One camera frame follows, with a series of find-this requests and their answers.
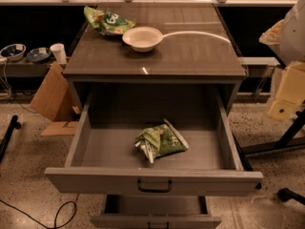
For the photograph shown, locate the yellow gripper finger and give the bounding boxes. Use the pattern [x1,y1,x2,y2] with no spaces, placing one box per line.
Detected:
[267,61,305,121]

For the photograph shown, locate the green jalapeno chip bag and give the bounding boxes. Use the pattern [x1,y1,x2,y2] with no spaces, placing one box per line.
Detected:
[134,119,189,163]

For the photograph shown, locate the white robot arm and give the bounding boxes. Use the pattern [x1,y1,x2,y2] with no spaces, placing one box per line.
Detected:
[259,0,305,121]

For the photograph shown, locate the grey drawer cabinet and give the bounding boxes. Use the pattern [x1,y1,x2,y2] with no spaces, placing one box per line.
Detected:
[63,3,246,116]

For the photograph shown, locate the green chip bag on counter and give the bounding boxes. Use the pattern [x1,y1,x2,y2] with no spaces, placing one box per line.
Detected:
[84,6,135,35]

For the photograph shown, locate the open top drawer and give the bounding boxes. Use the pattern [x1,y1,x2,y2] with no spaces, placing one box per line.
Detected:
[45,84,263,196]

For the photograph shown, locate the lower drawer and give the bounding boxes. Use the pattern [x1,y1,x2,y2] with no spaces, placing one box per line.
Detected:
[91,195,222,229]

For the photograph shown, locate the black caster foot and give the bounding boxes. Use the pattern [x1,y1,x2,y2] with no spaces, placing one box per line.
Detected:
[277,188,305,205]

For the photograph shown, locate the white bowl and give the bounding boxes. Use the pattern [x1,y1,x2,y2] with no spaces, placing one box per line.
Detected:
[122,27,163,52]

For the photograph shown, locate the flat cardboard piece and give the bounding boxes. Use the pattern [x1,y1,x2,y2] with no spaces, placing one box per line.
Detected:
[41,121,78,136]

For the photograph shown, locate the white paper cup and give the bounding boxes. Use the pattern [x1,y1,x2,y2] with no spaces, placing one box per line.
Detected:
[51,43,67,64]

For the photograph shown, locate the dark blue bowl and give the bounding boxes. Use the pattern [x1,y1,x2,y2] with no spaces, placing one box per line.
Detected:
[27,47,51,64]

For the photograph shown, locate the low side shelf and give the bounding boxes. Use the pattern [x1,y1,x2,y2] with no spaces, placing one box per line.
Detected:
[0,57,55,77]

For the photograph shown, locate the black stand leg left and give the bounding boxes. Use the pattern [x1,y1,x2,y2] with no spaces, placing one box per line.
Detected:
[0,115,21,162]

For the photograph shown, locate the blue bowl left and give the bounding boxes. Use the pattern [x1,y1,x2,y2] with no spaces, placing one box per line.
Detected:
[0,44,26,62]

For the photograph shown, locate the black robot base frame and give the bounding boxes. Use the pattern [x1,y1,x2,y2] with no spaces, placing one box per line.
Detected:
[241,109,305,155]

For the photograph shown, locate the black top drawer handle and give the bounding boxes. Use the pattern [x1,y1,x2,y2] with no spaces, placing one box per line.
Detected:
[137,179,173,194]

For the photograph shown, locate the black floor cable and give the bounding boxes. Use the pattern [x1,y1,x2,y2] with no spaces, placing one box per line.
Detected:
[0,198,78,229]

